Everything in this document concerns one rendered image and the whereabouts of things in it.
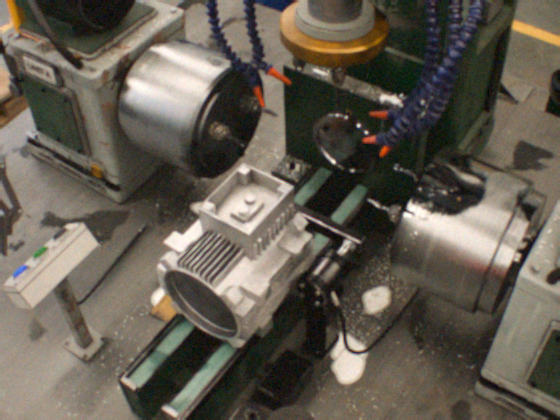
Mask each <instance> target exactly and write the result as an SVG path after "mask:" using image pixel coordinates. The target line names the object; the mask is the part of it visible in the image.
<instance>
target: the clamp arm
mask: <svg viewBox="0 0 560 420"><path fill-rule="evenodd" d="M296 212H300V213H301V214H302V215H303V216H304V218H305V219H306V220H307V222H308V224H307V225H306V226H305V227H307V228H309V229H311V230H313V231H315V232H317V233H319V234H321V235H323V236H325V237H327V238H328V239H330V240H332V241H334V242H336V243H338V244H340V245H342V244H343V243H346V242H347V240H349V241H348V243H347V244H349V245H350V246H351V245H352V243H353V244H354V245H353V246H352V249H354V250H353V251H354V252H356V253H358V254H360V253H361V252H362V251H363V250H364V246H365V240H366V236H364V235H362V234H360V233H358V232H356V231H354V230H352V229H350V228H348V227H346V226H344V225H341V224H339V223H337V222H335V221H333V220H332V218H330V217H329V216H327V217H326V216H324V215H322V214H319V213H317V212H315V211H313V210H311V209H309V208H307V207H305V206H303V205H301V204H299V203H296V202H294V213H296Z"/></svg>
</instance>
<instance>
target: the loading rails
mask: <svg viewBox="0 0 560 420"><path fill-rule="evenodd" d="M332 174H333V173H332V172H330V171H328V170H326V169H324V168H322V167H321V168H320V162H318V161H316V162H315V163H314V164H313V165H312V166H311V167H310V169H309V170H308V171H307V172H306V173H305V174H304V175H303V176H302V177H301V178H300V179H299V181H298V182H297V183H296V184H295V185H294V186H293V187H294V202H296V203H299V204H301V205H303V206H305V207H307V208H309V209H311V210H313V211H315V212H317V213H319V214H322V215H324V216H326V217H327V215H328V214H329V212H330V211H331V196H332ZM375 192H376V188H374V187H371V188H370V189H367V188H366V187H364V186H362V185H359V184H358V185H357V187H356V188H355V189H354V190H353V191H352V193H351V194H350V195H349V196H348V197H347V198H346V200H345V201H343V202H342V203H341V205H340V206H339V207H338V208H337V209H336V211H335V212H334V213H333V214H332V215H331V216H330V218H332V220H333V221H335V222H337V223H339V224H341V225H344V226H346V227H348V228H350V229H352V230H354V231H356V232H358V233H360V234H362V235H364V236H367V235H368V234H369V232H370V231H371V229H372V220H373V210H374V205H372V204H368V203H367V200H368V199H369V198H370V199H371V200H372V201H373V202H374V201H375ZM304 230H305V231H306V232H308V233H310V234H311V235H313V237H312V239H314V242H313V243H315V244H316V245H315V246H314V247H316V249H315V251H316V253H315V254H316V256H315V259H314V262H313V264H312V265H311V266H310V267H309V269H310V268H311V267H312V266H313V265H314V263H315V262H316V258H317V257H318V256H319V255H320V253H321V252H322V251H323V250H325V249H329V250H334V251H336V252H337V250H338V249H339V248H340V247H341V245H340V244H338V243H336V242H334V241H332V240H330V239H328V238H327V237H325V236H323V235H321V234H319V233H317V232H315V231H313V230H311V229H309V228H307V227H304ZM368 255H369V252H366V251H364V250H363V251H362V252H361V253H360V254H358V253H356V252H354V251H352V253H350V255H349V256H348V257H347V260H348V262H349V264H350V266H352V267H354V268H356V269H358V270H359V269H360V268H361V267H362V265H363V264H364V263H365V261H366V260H367V259H368ZM309 269H307V270H306V271H305V272H307V271H308V270H309ZM305 272H304V273H305ZM306 312H307V306H306V305H304V304H303V303H302V299H301V298H300V294H299V296H298V297H295V296H294V295H292V294H289V295H288V296H287V297H286V299H285V300H284V301H283V302H282V304H281V305H279V306H278V307H277V309H276V310H275V311H274V312H273V314H272V315H271V316H272V318H273V326H272V327H271V328H270V329H269V331H268V332H267V333H266V334H265V336H264V337H261V336H260V335H258V334H256V333H254V334H253V335H252V336H251V337H250V338H249V340H248V341H246V342H245V343H244V344H243V346H242V347H235V348H234V347H233V345H232V344H231V343H230V342H229V341H228V339H227V341H226V342H225V343H223V344H222V345H221V346H220V348H219V349H218V350H216V351H215V353H214V354H213V355H212V357H211V358H210V360H208V361H207V362H206V363H205V365H204V366H203V367H202V368H201V369H199V372H198V373H196V372H194V370H195V369H196V368H197V366H198V365H199V364H200V363H201V361H202V360H203V359H205V358H206V356H207V355H208V354H209V353H210V351H211V349H212V348H214V347H215V346H216V344H217V343H218V342H219V339H218V338H217V339H215V337H214V336H213V337H211V336H210V333H209V334H208V335H207V334H206V332H202V330H201V329H200V330H199V328H198V326H196V327H195V326H194V323H193V322H192V324H191V323H190V320H189V319H188V318H187V317H186V316H185V315H184V314H183V313H182V314H177V312H176V313H175V314H174V316H173V318H172V319H171V320H169V321H168V322H167V323H166V324H165V325H164V326H163V327H162V328H163V329H162V330H161V331H159V332H158V333H157V334H156V335H155V336H154V337H153V339H152V341H150V342H149V343H148V344H147V345H146V346H145V347H144V349H142V350H141V352H140V353H139V354H138V355H137V356H136V357H135V358H134V359H133V360H132V361H131V362H130V364H129V365H128V366H127V367H126V368H125V369H124V370H123V371H122V372H121V374H120V375H119V376H118V377H117V381H118V383H119V386H120V388H121V389H122V392H123V394H124V397H125V398H126V401H127V403H128V406H129V407H130V410H131V412H133V413H134V414H135V413H136V415H137V416H139V417H140V418H141V419H144V420H151V419H152V418H153V416H155V414H156V413H157V412H158V411H159V410H160V408H161V407H162V406H163V405H164V404H165V403H166V402H167V401H168V399H169V398H170V397H171V396H172V395H173V394H174V393H175V391H176V392H177V393H178V396H177V397H176V398H175V399H174V400H173V401H172V402H171V403H170V405H169V406H168V405H166V404H165V405H164V406H163V408H162V411H163V414H164V416H165V419H166V420H219V418H220V417H222V416H223V414H224V413H225V412H226V411H227V410H228V409H229V408H230V406H231V404H232V403H233V402H234V401H235V400H236V398H237V397H238V396H240V394H241V393H242V392H243V391H244V389H245V388H246V386H247V385H248V384H249V383H250V381H251V380H252V379H253V378H254V377H255V378H257V379H260V380H261V379H263V377H264V376H265V375H266V374H267V371H268V370H269V369H270V368H271V367H272V366H273V364H274V363H275V362H273V361H271V360H270V359H269V358H270V357H271V356H272V355H273V354H274V352H275V351H276V350H277V349H278V347H279V346H280V345H281V343H283V342H284V341H285V339H286V338H287V337H288V335H289V334H290V333H291V332H292V330H293V329H294V328H295V327H296V326H297V325H298V324H299V322H300V321H301V320H302V319H303V318H304V319H305V320H306Z"/></svg>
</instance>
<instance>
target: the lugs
mask: <svg viewBox="0 0 560 420"><path fill-rule="evenodd" d="M307 224H308V222H307V220H306V219H305V218H304V216H303V215H302V214H301V213H300V212H296V213H293V216H292V217H291V218H289V226H290V227H291V229H292V230H293V231H294V233H295V232H299V231H302V229H303V228H304V227H305V226H306V225H307ZM178 258H179V257H178V256H177V254H176V253H175V252H174V251H170V252H167V253H166V254H165V255H164V256H163V257H162V258H161V259H160V260H159V262H160V264H161V265H162V266H163V267H164V268H165V269H166V270H169V269H173V268H174V266H175V265H176V260H177V259H178ZM220 296H221V298H222V299H223V300H224V301H225V302H226V303H227V305H228V306H235V305H237V304H238V302H239V301H241V300H242V299H243V298H244V296H243V295H242V293H241V292H240V291H239V290H238V289H237V287H236V286H235V285H232V286H228V287H227V288H226V289H225V290H224V291H223V292H222V293H221V294H220ZM170 306H171V307H172V308H173V309H174V310H175V311H176V312H177V314H182V312H181V311H180V309H179V308H178V307H177V306H176V305H175V303H173V302H170ZM228 341H229V342H230V343H231V344H232V345H233V347H234V348H235V347H242V346H243V344H244V343H245V342H246V341H244V340H241V339H239V338H236V339H228Z"/></svg>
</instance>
